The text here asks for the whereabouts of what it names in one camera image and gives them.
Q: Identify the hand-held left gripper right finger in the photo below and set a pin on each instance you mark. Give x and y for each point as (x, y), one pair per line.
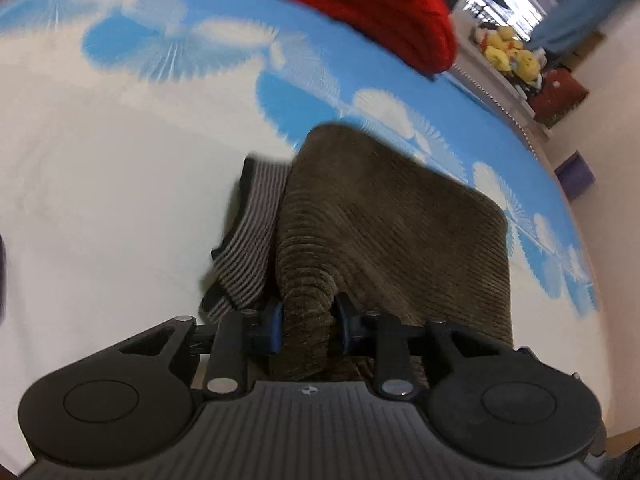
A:
(344, 326)

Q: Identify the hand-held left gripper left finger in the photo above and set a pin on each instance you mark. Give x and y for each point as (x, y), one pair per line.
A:
(274, 329)

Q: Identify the blue cloud print mat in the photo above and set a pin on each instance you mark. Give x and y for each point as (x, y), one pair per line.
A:
(100, 210)

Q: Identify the white window ledge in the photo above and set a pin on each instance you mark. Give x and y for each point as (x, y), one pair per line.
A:
(492, 95)

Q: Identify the dark red cushion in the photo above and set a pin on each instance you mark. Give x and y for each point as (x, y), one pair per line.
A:
(557, 95)

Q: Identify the yellow plush toy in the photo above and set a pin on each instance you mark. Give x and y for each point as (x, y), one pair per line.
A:
(510, 55)

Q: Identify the red knitted cloth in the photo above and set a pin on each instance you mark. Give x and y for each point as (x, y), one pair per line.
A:
(370, 5)

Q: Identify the window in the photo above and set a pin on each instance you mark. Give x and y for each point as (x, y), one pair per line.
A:
(505, 2)

